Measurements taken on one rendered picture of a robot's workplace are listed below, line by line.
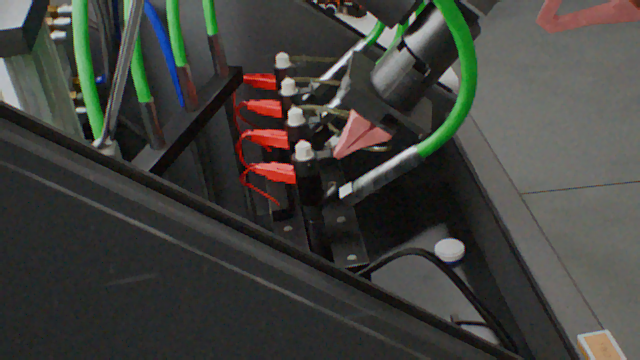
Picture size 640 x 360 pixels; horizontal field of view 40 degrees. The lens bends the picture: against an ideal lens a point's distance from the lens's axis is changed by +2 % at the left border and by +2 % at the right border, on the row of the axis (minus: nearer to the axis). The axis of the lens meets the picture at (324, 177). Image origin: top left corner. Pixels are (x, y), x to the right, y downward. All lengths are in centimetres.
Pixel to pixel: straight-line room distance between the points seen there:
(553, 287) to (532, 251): 6
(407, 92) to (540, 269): 26
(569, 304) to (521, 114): 232
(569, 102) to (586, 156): 37
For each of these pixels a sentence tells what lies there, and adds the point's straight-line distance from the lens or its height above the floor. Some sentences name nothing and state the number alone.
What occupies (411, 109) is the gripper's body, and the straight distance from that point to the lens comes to 89.
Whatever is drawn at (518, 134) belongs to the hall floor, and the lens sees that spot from 312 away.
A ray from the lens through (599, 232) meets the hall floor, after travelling 266.
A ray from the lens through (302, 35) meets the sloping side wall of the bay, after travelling 122.
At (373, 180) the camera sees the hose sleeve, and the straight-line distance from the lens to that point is 83.
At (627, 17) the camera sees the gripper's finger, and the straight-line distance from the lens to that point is 63.
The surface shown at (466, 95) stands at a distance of 77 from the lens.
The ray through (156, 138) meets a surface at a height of 111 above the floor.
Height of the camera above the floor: 157
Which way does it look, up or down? 32 degrees down
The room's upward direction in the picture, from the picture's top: 9 degrees counter-clockwise
